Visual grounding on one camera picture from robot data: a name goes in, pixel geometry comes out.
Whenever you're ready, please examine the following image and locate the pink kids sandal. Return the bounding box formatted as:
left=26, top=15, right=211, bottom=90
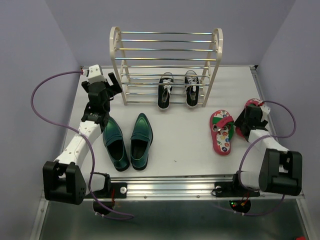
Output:
left=236, top=98, right=266, bottom=138
left=209, top=109, right=235, bottom=156

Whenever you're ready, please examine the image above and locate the black sneaker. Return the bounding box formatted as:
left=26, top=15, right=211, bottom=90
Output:
left=157, top=72, right=174, bottom=111
left=184, top=70, right=200, bottom=108

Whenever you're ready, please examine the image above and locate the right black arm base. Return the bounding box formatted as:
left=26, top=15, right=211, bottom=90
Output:
left=211, top=181, right=260, bottom=214

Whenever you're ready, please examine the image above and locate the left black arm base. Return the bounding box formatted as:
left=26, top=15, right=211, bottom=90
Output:
left=84, top=182, right=128, bottom=215

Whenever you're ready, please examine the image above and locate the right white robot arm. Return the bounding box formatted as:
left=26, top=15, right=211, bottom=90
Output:
left=230, top=102, right=303, bottom=196

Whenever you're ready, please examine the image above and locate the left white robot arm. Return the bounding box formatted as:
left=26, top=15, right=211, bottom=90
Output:
left=42, top=71, right=122, bottom=205

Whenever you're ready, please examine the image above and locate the cream and chrome shoe shelf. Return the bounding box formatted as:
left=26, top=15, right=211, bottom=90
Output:
left=109, top=26, right=224, bottom=107

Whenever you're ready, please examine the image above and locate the left green loafer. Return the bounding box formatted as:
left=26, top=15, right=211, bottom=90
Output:
left=102, top=117, right=130, bottom=172

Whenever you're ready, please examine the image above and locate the green loafer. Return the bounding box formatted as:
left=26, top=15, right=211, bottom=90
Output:
left=130, top=113, right=154, bottom=171
left=102, top=117, right=130, bottom=172

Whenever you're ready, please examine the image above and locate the right green loafer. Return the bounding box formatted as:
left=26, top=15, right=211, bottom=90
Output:
left=130, top=113, right=154, bottom=171

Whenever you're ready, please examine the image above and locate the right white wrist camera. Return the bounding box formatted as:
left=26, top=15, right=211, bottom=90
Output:
left=260, top=104, right=271, bottom=118

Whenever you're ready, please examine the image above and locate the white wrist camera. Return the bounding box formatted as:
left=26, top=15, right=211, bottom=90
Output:
left=82, top=64, right=106, bottom=84
left=260, top=104, right=271, bottom=118

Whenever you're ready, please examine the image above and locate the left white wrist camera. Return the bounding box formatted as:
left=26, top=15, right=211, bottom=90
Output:
left=82, top=64, right=106, bottom=84

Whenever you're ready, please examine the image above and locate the aluminium mounting rail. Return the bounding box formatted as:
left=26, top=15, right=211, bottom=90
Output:
left=41, top=177, right=306, bottom=201

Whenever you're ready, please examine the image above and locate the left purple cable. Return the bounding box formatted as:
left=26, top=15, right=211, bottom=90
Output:
left=30, top=71, right=135, bottom=221

